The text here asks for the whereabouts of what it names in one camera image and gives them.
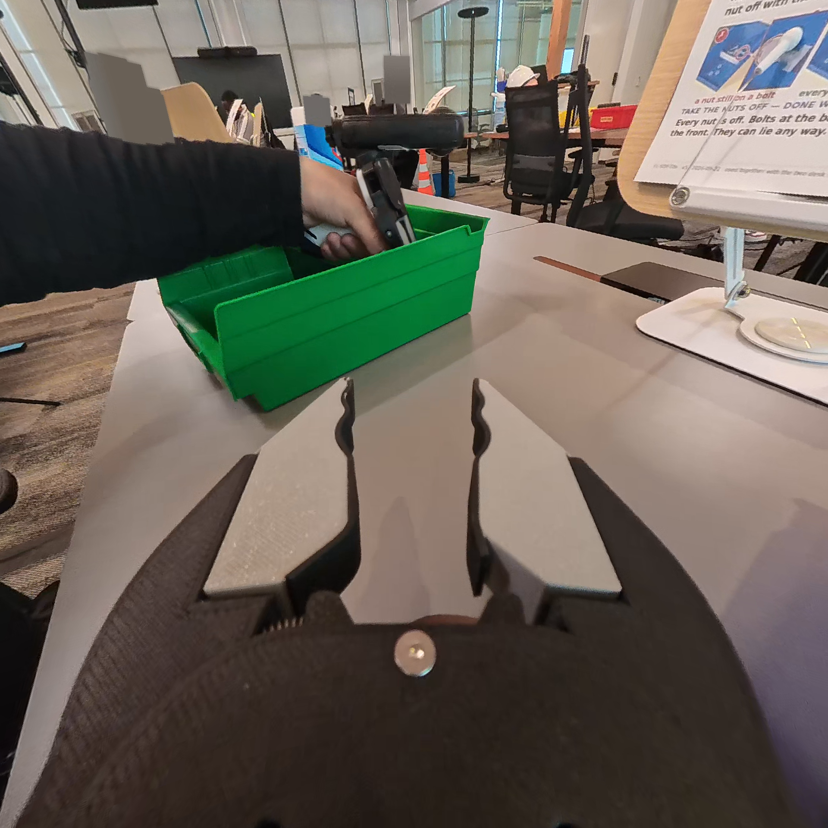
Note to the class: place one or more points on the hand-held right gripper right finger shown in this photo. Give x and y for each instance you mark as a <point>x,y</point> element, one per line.
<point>543,517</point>

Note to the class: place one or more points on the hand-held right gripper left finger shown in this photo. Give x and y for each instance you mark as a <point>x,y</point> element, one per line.
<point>291,517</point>

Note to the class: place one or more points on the green plastic bin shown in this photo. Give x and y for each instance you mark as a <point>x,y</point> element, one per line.
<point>349,317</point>

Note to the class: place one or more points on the person's left forearm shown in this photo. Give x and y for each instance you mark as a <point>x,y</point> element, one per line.
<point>142,213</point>

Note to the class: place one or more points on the person's left hand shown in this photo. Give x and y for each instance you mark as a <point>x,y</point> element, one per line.
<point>336,200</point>

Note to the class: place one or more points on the orange traffic cone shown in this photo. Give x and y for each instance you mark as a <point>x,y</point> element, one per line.
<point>425,174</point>

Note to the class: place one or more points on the blue floor bin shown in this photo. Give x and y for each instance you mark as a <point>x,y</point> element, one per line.
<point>444,183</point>

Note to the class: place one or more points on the black floor lamp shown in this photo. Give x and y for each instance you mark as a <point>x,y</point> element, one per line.
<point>473,97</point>

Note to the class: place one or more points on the wipes canister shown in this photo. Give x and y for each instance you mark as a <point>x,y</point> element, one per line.
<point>314,139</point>

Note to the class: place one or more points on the white hard hat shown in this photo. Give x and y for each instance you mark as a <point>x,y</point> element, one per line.
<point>522,76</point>

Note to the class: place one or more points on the black office chair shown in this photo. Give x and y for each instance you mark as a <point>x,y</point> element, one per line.
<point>540,142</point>

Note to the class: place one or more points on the red plastic bin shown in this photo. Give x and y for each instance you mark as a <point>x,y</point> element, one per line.
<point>613,116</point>

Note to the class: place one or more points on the dark flat rectangular panel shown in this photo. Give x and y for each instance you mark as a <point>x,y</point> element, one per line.
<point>653,281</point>

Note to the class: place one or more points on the dark smartphone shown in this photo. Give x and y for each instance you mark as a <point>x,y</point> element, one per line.
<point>13,348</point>

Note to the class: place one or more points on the printed instruction sheet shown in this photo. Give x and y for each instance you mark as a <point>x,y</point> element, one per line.
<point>750,97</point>

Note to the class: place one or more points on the large black wall display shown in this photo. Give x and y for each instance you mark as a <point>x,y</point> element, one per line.
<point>233,77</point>

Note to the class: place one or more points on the plain wooden post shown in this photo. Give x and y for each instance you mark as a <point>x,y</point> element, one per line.
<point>559,39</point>

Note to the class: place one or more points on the white rectangular base plate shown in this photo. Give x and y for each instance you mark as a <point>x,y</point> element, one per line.
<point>692,330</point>

